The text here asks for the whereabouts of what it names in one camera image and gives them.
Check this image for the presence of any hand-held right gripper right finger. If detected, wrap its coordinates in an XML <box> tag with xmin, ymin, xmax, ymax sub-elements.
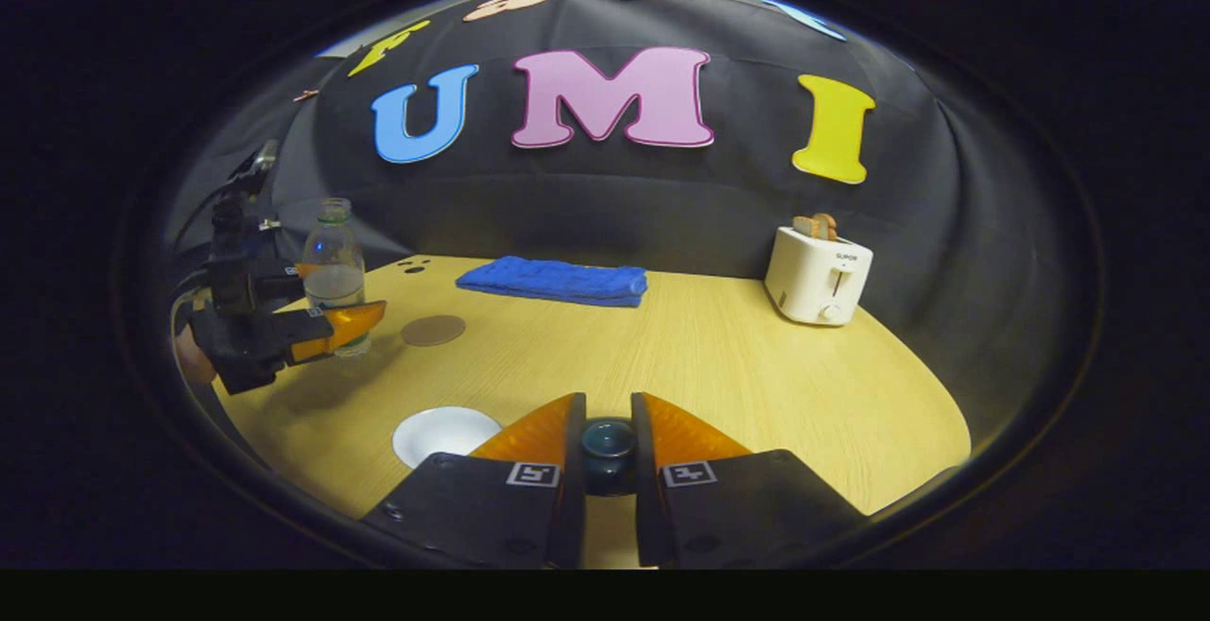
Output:
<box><xmin>631</xmin><ymin>391</ymin><xmax>871</xmax><ymax>570</ymax></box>

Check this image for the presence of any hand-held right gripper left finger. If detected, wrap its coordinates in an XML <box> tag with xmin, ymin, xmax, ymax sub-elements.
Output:
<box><xmin>359</xmin><ymin>392</ymin><xmax>589</xmax><ymax>570</ymax></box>

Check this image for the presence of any clear plastic water bottle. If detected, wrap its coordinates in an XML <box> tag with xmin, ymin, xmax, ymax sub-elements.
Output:
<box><xmin>301</xmin><ymin>198</ymin><xmax>372</xmax><ymax>359</ymax></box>

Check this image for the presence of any round brown coaster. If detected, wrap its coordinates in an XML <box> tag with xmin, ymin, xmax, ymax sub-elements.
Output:
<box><xmin>401</xmin><ymin>315</ymin><xmax>467</xmax><ymax>348</ymax></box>

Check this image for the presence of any blue teacup lid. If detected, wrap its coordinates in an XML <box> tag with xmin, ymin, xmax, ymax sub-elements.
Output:
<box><xmin>579</xmin><ymin>418</ymin><xmax>639</xmax><ymax>497</ymax></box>

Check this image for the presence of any blue folded towel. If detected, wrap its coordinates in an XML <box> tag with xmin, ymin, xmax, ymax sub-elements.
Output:
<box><xmin>455</xmin><ymin>256</ymin><xmax>649</xmax><ymax>308</ymax></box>

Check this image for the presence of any white toaster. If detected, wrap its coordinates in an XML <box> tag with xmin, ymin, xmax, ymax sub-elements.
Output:
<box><xmin>764</xmin><ymin>226</ymin><xmax>874</xmax><ymax>326</ymax></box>

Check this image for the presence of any black backdrop cloth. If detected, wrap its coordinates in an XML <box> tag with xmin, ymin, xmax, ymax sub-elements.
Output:
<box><xmin>165</xmin><ymin>0</ymin><xmax>1050</xmax><ymax>433</ymax></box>

